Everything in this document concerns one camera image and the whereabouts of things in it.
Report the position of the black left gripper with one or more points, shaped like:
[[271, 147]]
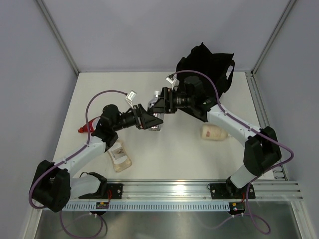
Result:
[[143, 120]]

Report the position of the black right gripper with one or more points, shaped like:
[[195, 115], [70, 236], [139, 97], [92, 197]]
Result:
[[165, 104]]

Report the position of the clear soap refill bottle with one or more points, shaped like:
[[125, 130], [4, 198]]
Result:
[[119, 158]]

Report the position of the red dish soap bottle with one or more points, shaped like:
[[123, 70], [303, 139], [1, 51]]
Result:
[[92, 124]]

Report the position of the cream lotion bottle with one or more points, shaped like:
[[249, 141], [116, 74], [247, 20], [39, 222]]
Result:
[[213, 132]]

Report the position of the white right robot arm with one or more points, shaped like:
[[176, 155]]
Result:
[[261, 149]]

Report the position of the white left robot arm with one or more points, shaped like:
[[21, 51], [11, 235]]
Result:
[[54, 183]]

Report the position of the black canvas bag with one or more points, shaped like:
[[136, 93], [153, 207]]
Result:
[[210, 68]]

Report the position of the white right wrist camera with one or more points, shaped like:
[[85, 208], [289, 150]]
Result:
[[172, 79]]

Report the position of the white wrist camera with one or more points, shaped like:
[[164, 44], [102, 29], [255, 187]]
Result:
[[130, 97], [172, 79]]

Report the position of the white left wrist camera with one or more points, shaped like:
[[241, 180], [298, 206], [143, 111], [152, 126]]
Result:
[[130, 97]]

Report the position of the aluminium front rail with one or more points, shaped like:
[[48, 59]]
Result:
[[184, 190]]

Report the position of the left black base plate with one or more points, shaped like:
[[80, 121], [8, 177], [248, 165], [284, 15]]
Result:
[[112, 190]]

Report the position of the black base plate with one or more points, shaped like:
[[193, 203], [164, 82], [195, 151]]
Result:
[[228, 191], [112, 190]]

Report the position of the white slotted cable duct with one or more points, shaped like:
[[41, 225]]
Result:
[[117, 206]]

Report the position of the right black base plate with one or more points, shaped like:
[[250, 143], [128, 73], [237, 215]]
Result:
[[228, 191]]

